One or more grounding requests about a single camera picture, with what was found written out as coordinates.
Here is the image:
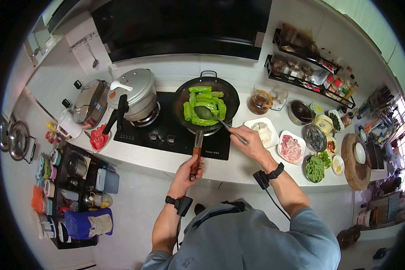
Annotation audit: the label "metal spatula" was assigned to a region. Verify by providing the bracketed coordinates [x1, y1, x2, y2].
[193, 105, 250, 146]

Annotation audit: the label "person's right fingers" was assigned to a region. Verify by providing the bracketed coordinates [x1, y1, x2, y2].
[230, 134, 254, 151]

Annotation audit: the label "metal bowl of dark seafood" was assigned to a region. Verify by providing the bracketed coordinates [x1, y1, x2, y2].
[303, 124, 328, 153]

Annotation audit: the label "black wok with wooden handle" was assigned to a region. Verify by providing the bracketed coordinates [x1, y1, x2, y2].
[171, 70, 241, 183]

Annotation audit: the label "hanging metal ladle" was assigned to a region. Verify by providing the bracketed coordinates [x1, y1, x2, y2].
[84, 39, 99, 69]

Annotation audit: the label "bowl of chopped green pepper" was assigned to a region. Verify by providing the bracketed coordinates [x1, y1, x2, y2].
[315, 151, 333, 169]

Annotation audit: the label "plate of green beans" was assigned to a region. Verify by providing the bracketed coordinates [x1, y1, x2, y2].
[304, 155, 326, 184]

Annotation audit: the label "clear glass jar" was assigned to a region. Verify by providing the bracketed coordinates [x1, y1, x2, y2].
[270, 86, 289, 111]

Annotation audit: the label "small bowl of red chili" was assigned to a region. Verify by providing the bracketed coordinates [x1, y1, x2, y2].
[326, 136, 338, 155]

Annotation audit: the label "knife and utensil rack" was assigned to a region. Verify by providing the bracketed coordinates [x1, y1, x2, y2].
[356, 84, 397, 135]

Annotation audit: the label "glass pot lid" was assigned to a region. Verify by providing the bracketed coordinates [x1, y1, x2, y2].
[7, 120, 38, 164]

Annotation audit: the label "white rice spoon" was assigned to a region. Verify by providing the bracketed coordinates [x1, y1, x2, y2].
[110, 80, 134, 92]

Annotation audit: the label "person's left hand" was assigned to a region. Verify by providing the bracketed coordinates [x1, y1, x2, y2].
[169, 155, 205, 200]

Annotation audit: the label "white plate of tofu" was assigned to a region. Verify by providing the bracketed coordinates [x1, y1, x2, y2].
[244, 117, 280, 150]

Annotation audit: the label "black storage trolley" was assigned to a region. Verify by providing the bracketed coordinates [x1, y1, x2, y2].
[32, 142, 120, 250]

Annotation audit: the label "round wooden chopping board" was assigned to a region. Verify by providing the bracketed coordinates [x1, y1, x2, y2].
[341, 133, 372, 191]

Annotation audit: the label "metal pot with dark lid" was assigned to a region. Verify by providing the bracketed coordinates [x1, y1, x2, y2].
[288, 99, 314, 126]

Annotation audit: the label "silver pressure cooker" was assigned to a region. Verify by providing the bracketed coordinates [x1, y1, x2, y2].
[102, 68, 161, 135]

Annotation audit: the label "black gas hob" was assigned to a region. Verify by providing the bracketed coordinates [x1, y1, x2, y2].
[113, 91, 233, 161]

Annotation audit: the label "black range hood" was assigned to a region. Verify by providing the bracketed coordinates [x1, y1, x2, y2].
[91, 0, 272, 63]

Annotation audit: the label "glass teapot with brown liquid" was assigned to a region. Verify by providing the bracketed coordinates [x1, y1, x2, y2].
[247, 88, 274, 115]

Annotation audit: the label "person's left fingers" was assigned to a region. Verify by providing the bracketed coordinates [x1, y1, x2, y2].
[189, 155, 206, 178]

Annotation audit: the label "black wrist band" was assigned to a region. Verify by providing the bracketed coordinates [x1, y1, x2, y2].
[165, 195, 194, 217]
[252, 162, 285, 190]

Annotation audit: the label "white electric kettle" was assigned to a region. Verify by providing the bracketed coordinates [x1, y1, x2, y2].
[57, 109, 83, 140]

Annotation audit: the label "person's body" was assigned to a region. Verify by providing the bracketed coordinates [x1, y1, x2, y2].
[141, 199, 341, 270]

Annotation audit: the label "plate of red slices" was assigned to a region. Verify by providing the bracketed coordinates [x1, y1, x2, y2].
[89, 124, 111, 153]

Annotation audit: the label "black spice rack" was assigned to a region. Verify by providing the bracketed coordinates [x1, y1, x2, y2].
[264, 24, 358, 109]

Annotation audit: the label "small bowl of yellow mince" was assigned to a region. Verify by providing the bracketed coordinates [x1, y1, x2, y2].
[331, 155, 345, 176]

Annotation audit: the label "person's right thumb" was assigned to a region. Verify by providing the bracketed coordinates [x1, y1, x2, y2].
[229, 126, 254, 135]

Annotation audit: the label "pale yellow container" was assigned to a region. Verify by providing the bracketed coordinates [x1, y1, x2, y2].
[314, 115, 335, 135]

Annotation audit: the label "plate of chopped dark greens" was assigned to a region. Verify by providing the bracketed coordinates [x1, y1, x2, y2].
[328, 109, 345, 133]

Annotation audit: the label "person's right hand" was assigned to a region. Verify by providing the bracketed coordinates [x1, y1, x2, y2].
[229, 126, 279, 173]

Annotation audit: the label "white bowl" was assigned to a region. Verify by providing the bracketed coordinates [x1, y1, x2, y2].
[353, 142, 367, 165]

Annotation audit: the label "plate of sliced raw meat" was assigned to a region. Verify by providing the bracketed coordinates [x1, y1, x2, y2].
[277, 130, 306, 166]

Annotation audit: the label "pile of green peppers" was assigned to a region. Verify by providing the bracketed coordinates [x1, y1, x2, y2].
[183, 86, 227, 127]

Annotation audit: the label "silver rice cooker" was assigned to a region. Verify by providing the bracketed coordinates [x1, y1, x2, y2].
[72, 80, 110, 130]

